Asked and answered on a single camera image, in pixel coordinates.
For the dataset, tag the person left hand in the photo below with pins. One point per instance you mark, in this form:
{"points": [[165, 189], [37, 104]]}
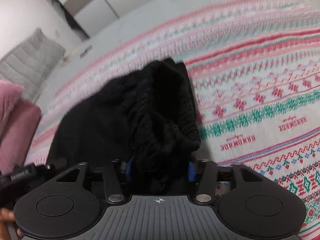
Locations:
{"points": [[7, 216]]}

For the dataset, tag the small black object on bed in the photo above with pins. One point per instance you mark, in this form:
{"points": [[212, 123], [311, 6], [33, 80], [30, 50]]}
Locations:
{"points": [[84, 53]]}

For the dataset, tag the grey padded headboard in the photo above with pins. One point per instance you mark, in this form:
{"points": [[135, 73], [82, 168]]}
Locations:
{"points": [[31, 62]]}

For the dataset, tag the pink pillow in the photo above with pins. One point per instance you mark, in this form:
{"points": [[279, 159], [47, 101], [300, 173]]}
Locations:
{"points": [[18, 134], [10, 94]]}

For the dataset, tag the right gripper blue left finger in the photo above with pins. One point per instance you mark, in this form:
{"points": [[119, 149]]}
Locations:
{"points": [[116, 181]]}

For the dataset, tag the black pants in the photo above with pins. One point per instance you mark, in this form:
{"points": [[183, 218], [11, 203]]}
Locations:
{"points": [[146, 119]]}

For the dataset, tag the patterned red green blanket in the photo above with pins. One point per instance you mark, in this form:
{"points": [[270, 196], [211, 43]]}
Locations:
{"points": [[254, 66]]}

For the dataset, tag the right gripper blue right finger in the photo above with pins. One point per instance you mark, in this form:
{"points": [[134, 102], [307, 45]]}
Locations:
{"points": [[202, 181]]}

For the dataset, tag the upper pink pillow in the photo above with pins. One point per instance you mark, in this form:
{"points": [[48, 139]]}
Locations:
{"points": [[10, 94]]}

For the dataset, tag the lower pink pillow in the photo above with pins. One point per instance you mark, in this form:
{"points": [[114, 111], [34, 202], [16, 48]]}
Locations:
{"points": [[18, 134]]}

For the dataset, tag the grey bed sheet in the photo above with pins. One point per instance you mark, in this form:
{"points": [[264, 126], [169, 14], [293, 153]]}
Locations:
{"points": [[131, 25]]}

